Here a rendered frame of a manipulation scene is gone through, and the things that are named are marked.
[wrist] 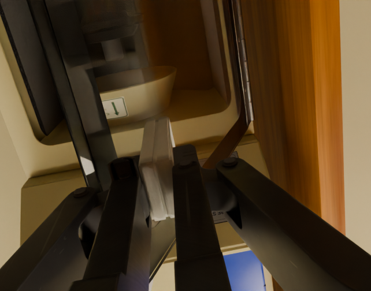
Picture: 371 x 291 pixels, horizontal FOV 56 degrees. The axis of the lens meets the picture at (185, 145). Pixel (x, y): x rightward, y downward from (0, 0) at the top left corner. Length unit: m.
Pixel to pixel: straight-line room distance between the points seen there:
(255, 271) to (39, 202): 0.29
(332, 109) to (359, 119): 0.65
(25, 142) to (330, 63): 0.39
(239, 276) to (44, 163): 0.30
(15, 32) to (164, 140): 0.38
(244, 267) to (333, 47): 0.27
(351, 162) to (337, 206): 0.63
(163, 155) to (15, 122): 0.37
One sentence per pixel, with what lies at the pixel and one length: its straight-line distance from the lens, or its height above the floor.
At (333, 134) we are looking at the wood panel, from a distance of 0.42.
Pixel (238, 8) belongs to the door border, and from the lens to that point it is 0.44.
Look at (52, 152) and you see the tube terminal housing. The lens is 0.50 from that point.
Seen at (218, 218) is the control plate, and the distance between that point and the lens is 0.43.
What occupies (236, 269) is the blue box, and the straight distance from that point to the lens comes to 0.46.
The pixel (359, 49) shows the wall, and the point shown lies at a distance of 1.01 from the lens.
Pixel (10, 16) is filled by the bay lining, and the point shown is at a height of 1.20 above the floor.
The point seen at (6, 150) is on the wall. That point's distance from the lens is 1.03.
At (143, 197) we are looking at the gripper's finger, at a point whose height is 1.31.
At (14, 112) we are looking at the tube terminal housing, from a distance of 0.50.
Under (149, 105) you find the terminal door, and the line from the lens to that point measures 0.23.
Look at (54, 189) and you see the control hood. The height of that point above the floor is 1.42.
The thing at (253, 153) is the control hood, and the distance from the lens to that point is 0.46.
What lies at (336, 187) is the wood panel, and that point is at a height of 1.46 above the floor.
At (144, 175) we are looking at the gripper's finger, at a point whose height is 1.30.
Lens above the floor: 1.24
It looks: 21 degrees up
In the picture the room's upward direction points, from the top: 169 degrees clockwise
